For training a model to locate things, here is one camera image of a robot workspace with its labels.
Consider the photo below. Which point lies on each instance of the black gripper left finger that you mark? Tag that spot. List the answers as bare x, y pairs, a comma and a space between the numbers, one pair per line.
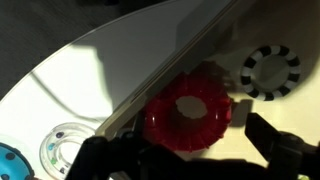
139, 159

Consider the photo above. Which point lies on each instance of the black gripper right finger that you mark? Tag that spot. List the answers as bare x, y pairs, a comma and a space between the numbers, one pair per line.
287, 154

